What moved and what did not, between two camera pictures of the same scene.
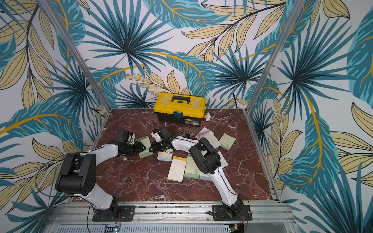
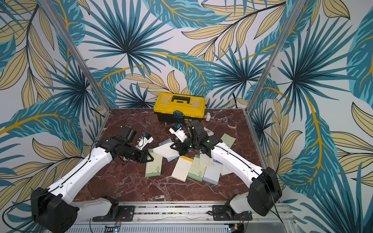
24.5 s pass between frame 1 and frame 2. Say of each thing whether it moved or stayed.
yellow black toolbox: stayed
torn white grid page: moved
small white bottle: stayed
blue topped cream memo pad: moved
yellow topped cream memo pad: moved
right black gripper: moved
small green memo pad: moved
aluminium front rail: stayed
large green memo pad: moved
